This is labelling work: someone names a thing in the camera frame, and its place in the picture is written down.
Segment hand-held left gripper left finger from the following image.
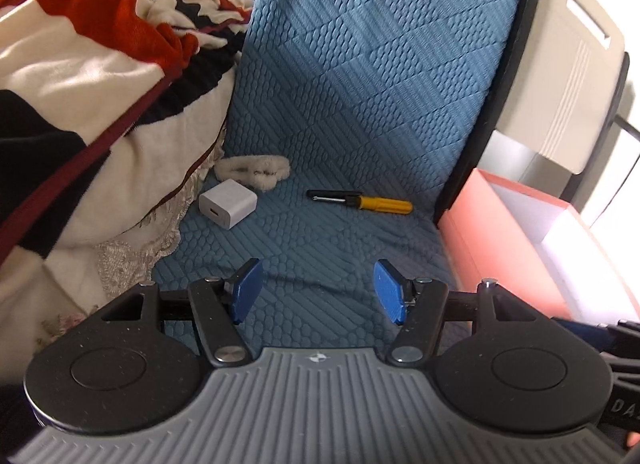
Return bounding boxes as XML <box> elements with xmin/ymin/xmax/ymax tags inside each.
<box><xmin>100</xmin><ymin>258</ymin><xmax>264</xmax><ymax>367</ymax></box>

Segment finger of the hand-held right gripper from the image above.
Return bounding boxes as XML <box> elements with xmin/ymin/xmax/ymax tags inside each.
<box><xmin>552</xmin><ymin>318</ymin><xmax>613</xmax><ymax>352</ymax></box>

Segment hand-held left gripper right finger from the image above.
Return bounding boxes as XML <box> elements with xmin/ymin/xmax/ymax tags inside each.
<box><xmin>373</xmin><ymin>259</ymin><xmax>545</xmax><ymax>366</ymax></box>

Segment white charger block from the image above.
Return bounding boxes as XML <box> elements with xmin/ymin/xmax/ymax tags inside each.
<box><xmin>198</xmin><ymin>179</ymin><xmax>259</xmax><ymax>231</ymax></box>

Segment yellow black screwdriver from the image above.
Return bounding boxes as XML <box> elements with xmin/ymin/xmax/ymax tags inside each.
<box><xmin>306</xmin><ymin>189</ymin><xmax>414</xmax><ymax>213</ymax></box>

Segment pink cardboard box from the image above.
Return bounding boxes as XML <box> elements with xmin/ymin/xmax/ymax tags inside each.
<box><xmin>439</xmin><ymin>168</ymin><xmax>640</xmax><ymax>332</ymax></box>

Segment white fluffy hair tie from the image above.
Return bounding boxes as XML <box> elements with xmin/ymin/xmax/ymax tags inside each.
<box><xmin>215</xmin><ymin>155</ymin><xmax>292</xmax><ymax>191</ymax></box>

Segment cream lace cloth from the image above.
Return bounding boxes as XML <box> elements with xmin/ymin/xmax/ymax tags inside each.
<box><xmin>92</xmin><ymin>141</ymin><xmax>228</xmax><ymax>297</ymax></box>

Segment floral cloth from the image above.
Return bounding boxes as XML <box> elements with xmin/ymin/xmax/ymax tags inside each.
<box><xmin>30</xmin><ymin>311</ymin><xmax>86</xmax><ymax>345</ymax></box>

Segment blue textured seat cover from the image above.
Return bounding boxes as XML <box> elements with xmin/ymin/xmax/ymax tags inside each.
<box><xmin>150</xmin><ymin>0</ymin><xmax>531</xmax><ymax>345</ymax></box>

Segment red white black blanket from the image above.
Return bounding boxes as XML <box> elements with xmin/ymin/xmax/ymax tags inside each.
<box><xmin>0</xmin><ymin>0</ymin><xmax>268</xmax><ymax>265</ymax></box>

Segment beige plastic folding panel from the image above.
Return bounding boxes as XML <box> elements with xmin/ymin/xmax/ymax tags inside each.
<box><xmin>492</xmin><ymin>0</ymin><xmax>627</xmax><ymax>175</ymax></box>

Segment dark metal rail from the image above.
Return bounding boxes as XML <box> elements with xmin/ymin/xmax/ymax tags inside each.
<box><xmin>616</xmin><ymin>114</ymin><xmax>640</xmax><ymax>141</ymax></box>

